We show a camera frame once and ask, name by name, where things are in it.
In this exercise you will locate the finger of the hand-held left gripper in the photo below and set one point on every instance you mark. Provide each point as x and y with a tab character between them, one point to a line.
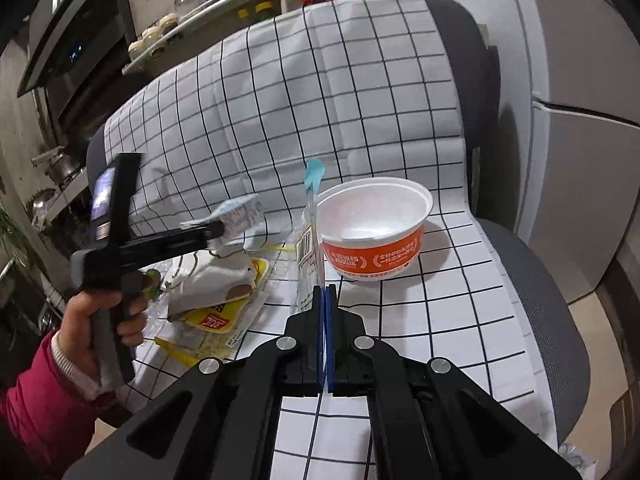
185	240

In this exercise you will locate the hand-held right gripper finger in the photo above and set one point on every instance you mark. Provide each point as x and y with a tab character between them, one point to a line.
320	310
331	320

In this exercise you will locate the white tissue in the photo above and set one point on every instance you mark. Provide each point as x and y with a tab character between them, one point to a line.
210	280

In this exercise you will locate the clear blue-topped plastic package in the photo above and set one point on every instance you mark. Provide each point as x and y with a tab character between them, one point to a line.
307	260

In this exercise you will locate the small green oval object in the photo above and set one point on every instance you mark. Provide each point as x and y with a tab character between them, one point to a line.
150	282

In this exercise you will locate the light blue white packet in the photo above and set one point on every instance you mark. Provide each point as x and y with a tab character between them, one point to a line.
240	215

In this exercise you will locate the orange instant noodle bowl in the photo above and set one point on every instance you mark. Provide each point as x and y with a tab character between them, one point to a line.
370	260

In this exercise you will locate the yellow packet red label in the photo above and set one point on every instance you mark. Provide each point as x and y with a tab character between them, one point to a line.
210	320

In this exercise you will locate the person's left forearm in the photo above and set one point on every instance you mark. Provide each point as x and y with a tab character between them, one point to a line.
40	400

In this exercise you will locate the person's left hand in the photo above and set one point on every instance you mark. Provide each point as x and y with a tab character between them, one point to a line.
75	325

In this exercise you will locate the metal pot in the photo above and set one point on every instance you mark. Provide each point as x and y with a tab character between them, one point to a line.
62	167

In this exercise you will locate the glass spice jar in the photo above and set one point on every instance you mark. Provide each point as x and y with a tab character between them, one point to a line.
138	50
169	24
151	37
185	2

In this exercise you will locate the black range hood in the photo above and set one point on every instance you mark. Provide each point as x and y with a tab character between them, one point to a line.
65	35

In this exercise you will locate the white black-checked cloth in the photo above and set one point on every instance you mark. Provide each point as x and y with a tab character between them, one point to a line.
325	110

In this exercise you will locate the grey office chair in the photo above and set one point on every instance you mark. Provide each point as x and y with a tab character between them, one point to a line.
525	280

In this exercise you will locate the curved kitchen shelf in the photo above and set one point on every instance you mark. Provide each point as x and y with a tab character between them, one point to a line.
200	10

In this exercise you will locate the dark yellow-capped bottle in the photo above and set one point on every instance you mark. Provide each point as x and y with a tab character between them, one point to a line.
243	13

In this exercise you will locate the green yellow-capped bottle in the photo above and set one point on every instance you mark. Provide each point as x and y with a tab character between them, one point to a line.
263	8

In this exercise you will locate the white plastic jug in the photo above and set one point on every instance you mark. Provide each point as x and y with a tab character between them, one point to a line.
290	4

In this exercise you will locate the white refrigerator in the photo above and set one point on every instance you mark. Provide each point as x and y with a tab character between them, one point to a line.
575	170

